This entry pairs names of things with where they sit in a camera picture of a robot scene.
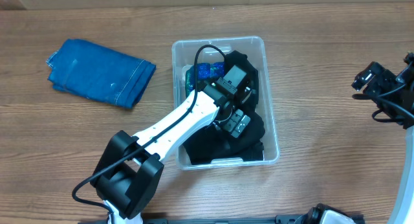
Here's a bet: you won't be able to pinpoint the sparkly blue green garment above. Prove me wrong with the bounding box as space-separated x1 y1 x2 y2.
185 62 224 96

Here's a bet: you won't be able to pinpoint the black garment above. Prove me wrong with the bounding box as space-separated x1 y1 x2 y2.
183 107 265 164
193 50 259 108

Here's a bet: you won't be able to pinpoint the blue denim jeans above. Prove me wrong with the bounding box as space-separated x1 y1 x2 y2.
47 39 156 109

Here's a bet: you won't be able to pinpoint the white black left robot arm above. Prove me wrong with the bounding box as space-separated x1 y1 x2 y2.
92 65 250 223

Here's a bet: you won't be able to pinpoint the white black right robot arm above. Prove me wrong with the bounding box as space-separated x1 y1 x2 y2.
351 52 413 223

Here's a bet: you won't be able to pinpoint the clear plastic storage bin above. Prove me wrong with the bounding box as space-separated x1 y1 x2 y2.
171 36 279 170

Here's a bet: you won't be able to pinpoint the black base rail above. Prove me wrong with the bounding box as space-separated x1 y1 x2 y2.
77 203 366 224

